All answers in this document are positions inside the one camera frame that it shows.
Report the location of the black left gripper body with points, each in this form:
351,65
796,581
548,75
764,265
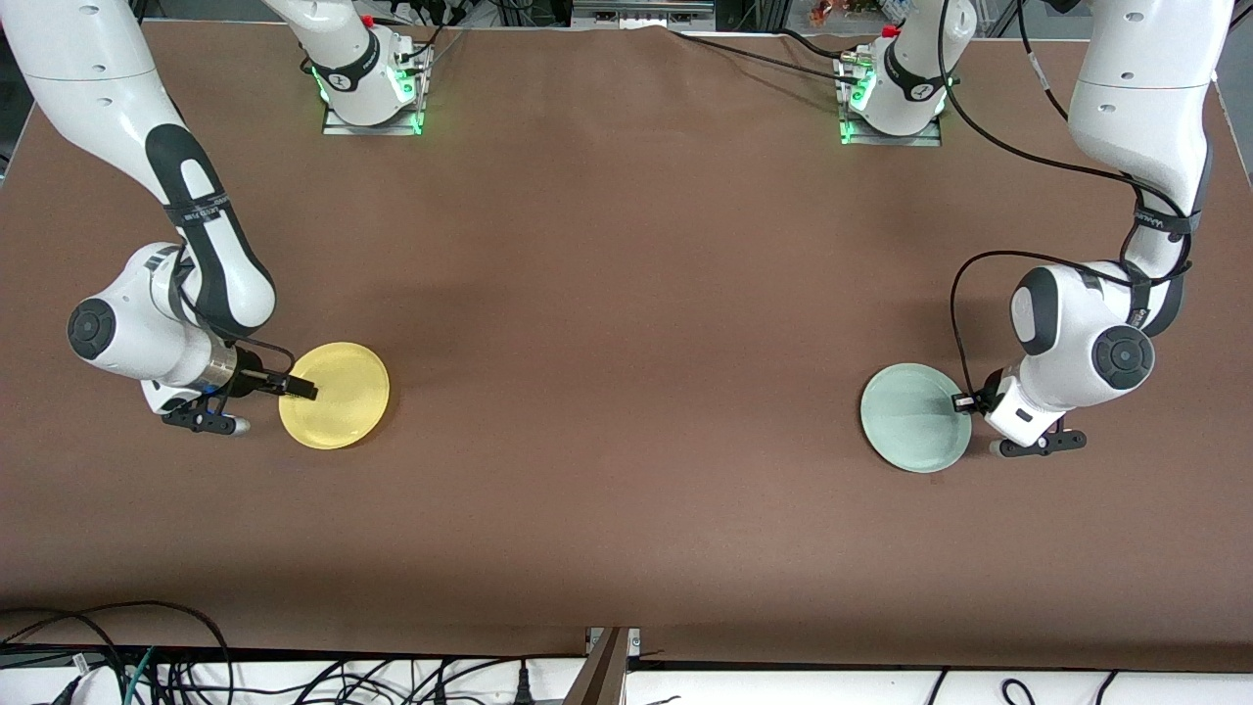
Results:
988,391

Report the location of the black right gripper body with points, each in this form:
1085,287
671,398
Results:
249,378

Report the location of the yellow plate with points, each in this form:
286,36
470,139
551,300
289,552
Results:
338,399

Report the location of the pale green plate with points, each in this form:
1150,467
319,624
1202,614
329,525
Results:
910,421

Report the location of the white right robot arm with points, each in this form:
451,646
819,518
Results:
98,78

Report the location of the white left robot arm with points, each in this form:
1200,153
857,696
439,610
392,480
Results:
1145,98

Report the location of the white lower shelf board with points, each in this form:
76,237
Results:
783,691

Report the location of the brown table cover sheet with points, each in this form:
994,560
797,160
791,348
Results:
626,294

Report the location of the black power plug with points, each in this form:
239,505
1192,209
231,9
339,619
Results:
524,690

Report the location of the orange colourful toy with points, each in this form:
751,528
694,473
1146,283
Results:
832,12

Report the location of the grey power strip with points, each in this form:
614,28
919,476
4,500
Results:
636,14

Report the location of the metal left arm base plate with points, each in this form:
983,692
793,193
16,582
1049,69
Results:
925,140

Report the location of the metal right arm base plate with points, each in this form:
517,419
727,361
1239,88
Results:
338,125

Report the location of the aluminium frame profile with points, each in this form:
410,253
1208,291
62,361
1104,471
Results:
602,676

